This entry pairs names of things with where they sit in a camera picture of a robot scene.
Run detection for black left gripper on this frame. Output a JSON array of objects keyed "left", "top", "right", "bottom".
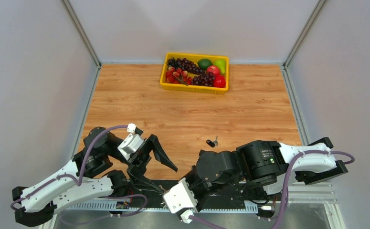
[{"left": 109, "top": 133, "right": 179, "bottom": 192}]

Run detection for black key tag with key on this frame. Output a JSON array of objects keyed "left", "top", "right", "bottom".
[{"left": 206, "top": 136, "right": 218, "bottom": 148}]

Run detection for large silver keyring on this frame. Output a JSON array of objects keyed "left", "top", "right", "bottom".
[{"left": 159, "top": 185, "right": 167, "bottom": 193}]

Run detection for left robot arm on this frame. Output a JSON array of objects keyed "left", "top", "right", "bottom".
[{"left": 11, "top": 123, "right": 178, "bottom": 227}]

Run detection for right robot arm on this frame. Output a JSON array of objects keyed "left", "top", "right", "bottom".
[{"left": 184, "top": 137, "right": 348, "bottom": 205}]

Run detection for yellow fruit tray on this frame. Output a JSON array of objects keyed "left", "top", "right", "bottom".
[{"left": 159, "top": 52, "right": 229, "bottom": 94}]

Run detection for red strawberries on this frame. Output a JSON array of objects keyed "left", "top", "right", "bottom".
[{"left": 165, "top": 66, "right": 193, "bottom": 85}]

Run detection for dark grape bunch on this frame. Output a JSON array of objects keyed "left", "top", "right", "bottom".
[{"left": 166, "top": 57, "right": 215, "bottom": 87}]

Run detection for red tomato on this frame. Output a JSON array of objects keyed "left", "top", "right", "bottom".
[{"left": 213, "top": 75, "right": 226, "bottom": 88}]

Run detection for green avocado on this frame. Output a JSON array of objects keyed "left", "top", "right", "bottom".
[{"left": 197, "top": 58, "right": 213, "bottom": 71}]

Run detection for red apple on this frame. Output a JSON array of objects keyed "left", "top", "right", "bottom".
[{"left": 206, "top": 65, "right": 221, "bottom": 76}]

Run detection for green pear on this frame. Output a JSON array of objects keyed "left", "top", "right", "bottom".
[{"left": 214, "top": 59, "right": 226, "bottom": 75}]

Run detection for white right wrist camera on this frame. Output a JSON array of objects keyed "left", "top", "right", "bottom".
[{"left": 162, "top": 178, "right": 198, "bottom": 224}]

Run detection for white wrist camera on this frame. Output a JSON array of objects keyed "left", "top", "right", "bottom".
[
  {"left": 162, "top": 178, "right": 198, "bottom": 224},
  {"left": 118, "top": 123, "right": 145, "bottom": 161}
]

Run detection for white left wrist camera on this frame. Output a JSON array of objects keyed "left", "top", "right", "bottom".
[{"left": 118, "top": 123, "right": 145, "bottom": 161}]

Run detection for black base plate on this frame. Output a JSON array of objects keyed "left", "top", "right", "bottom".
[{"left": 108, "top": 186, "right": 282, "bottom": 211}]

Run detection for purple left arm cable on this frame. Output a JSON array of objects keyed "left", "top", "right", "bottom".
[{"left": 10, "top": 125, "right": 148, "bottom": 219}]

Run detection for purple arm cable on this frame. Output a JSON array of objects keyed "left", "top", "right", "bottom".
[
  {"left": 188, "top": 150, "right": 356, "bottom": 229},
  {"left": 10, "top": 125, "right": 148, "bottom": 219}
]

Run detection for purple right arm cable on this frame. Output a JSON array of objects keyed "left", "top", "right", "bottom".
[{"left": 188, "top": 150, "right": 356, "bottom": 229}]

